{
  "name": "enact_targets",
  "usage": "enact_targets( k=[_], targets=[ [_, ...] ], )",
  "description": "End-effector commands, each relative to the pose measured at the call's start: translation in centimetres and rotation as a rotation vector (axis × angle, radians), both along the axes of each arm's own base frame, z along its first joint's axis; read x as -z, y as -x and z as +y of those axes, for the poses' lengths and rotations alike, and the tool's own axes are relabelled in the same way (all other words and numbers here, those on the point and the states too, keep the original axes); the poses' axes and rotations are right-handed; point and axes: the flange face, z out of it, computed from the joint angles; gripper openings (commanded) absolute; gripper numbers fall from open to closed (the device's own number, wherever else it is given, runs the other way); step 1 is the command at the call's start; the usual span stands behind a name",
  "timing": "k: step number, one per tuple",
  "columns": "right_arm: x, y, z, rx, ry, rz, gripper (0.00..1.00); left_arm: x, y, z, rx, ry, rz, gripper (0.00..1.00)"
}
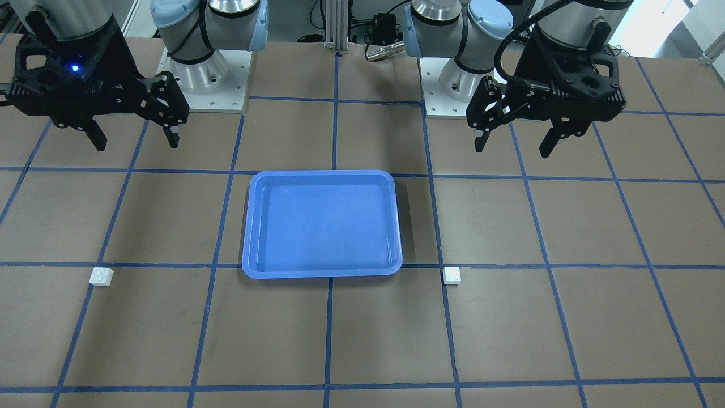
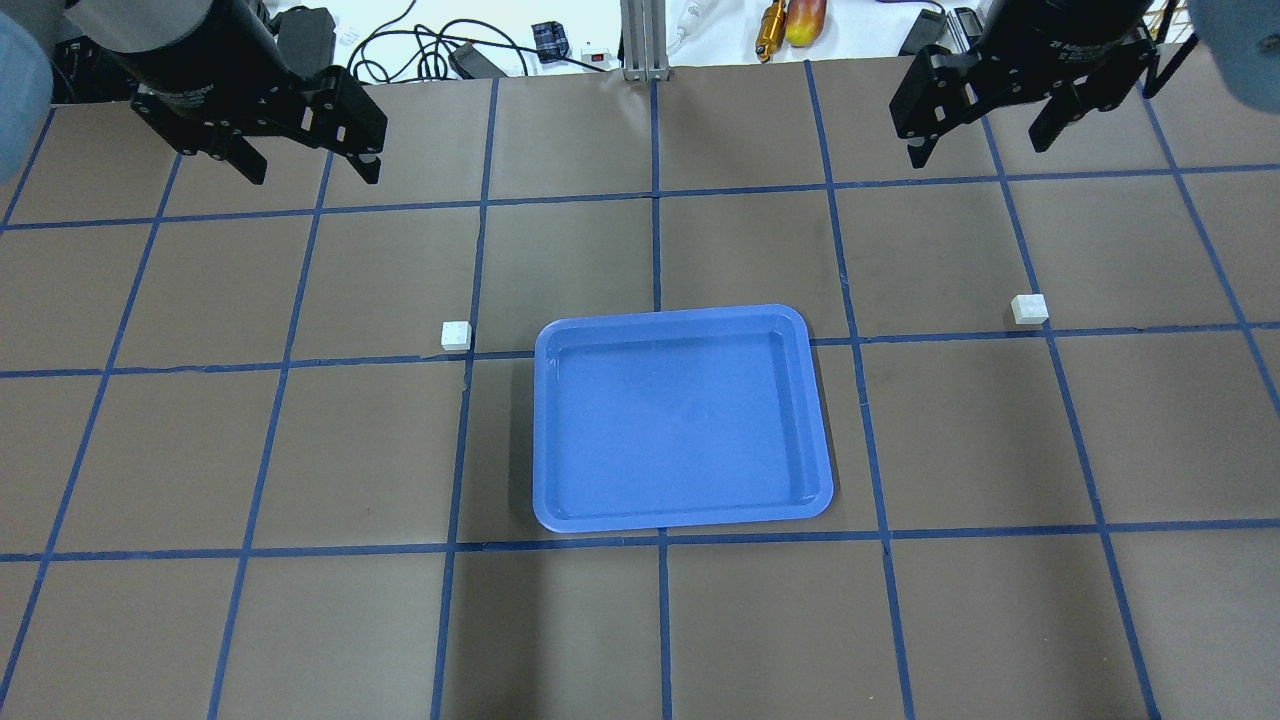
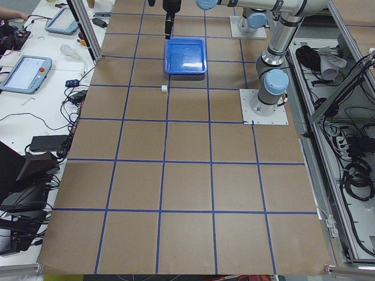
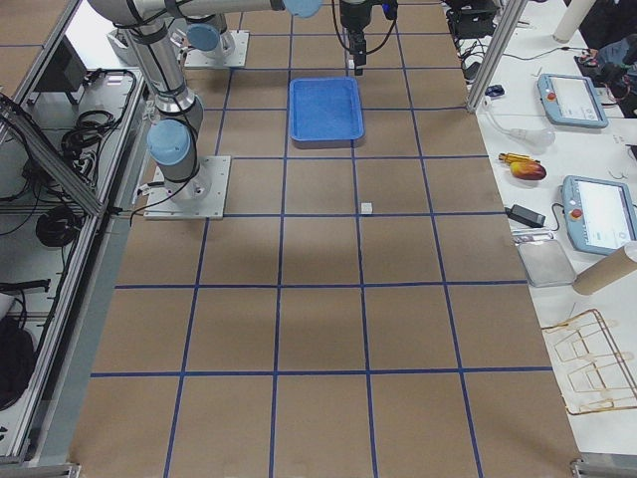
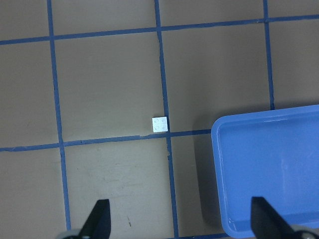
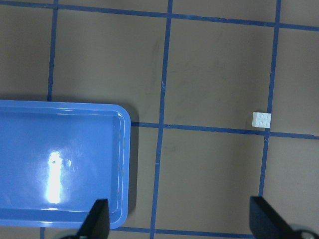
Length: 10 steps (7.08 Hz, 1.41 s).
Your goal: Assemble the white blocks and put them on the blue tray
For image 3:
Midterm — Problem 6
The blue plastic tray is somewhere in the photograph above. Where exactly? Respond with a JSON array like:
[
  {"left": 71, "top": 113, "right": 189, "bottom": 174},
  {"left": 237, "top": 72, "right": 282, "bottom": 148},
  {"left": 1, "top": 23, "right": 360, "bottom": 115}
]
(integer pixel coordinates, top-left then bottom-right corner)
[{"left": 164, "top": 37, "right": 207, "bottom": 75}]

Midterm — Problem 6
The black laptop equipment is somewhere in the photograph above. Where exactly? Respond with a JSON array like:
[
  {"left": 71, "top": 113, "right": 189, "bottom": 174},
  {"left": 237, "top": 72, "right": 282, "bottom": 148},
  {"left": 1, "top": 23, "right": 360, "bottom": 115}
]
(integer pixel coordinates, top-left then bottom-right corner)
[{"left": 1, "top": 143, "right": 60, "bottom": 256}]

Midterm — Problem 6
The teach pendant tablet near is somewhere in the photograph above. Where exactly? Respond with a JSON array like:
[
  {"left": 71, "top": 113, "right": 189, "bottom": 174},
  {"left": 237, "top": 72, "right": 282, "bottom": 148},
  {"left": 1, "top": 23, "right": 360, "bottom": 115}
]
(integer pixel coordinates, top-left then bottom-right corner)
[{"left": 1, "top": 55, "right": 52, "bottom": 94}]

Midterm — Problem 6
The teach pendant tablet far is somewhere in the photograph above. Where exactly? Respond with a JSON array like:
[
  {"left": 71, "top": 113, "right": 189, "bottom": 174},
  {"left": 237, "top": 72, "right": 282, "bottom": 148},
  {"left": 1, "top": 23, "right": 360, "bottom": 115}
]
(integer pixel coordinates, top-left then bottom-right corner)
[{"left": 45, "top": 8, "right": 79, "bottom": 35}]

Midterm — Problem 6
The teach pendant tablet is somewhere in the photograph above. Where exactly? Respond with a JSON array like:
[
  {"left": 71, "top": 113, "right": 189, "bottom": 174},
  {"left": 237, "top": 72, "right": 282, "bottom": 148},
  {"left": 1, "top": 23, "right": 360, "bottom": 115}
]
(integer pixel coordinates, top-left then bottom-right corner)
[
  {"left": 1, "top": 55, "right": 52, "bottom": 94},
  {"left": 45, "top": 8, "right": 79, "bottom": 35}
]

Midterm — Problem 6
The black power adapter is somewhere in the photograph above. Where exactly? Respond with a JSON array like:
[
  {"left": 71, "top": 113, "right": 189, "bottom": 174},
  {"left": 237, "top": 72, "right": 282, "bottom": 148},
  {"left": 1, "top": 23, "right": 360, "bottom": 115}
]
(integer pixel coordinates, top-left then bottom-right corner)
[{"left": 29, "top": 135, "right": 68, "bottom": 152}]

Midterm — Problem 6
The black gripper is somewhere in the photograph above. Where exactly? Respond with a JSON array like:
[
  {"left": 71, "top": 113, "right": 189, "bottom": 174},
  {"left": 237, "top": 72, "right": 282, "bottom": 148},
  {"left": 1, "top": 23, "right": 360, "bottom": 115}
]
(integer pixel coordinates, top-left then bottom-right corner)
[{"left": 162, "top": 0, "right": 182, "bottom": 40}]

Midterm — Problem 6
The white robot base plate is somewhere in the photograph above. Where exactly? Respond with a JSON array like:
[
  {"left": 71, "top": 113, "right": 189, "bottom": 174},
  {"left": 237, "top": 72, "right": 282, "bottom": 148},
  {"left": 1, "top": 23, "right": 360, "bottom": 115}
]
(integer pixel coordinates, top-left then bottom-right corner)
[{"left": 239, "top": 89, "right": 288, "bottom": 125}]

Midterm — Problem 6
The aluminium frame post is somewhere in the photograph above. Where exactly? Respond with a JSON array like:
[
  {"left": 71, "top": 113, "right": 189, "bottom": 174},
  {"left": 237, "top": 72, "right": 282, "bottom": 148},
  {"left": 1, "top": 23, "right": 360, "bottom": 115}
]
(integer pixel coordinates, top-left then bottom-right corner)
[{"left": 67, "top": 0, "right": 103, "bottom": 61}]

